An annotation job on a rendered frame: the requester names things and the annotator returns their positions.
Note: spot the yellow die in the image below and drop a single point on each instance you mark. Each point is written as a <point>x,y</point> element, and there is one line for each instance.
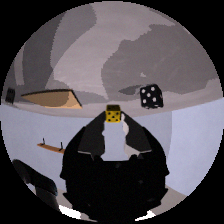
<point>113,113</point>

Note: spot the tan square mat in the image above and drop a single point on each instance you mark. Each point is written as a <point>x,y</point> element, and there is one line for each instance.
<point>59,98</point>

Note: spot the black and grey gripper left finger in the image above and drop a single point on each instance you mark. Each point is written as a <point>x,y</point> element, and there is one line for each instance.
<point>87,143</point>

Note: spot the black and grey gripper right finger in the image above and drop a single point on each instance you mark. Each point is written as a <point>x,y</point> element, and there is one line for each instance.
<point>139,141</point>

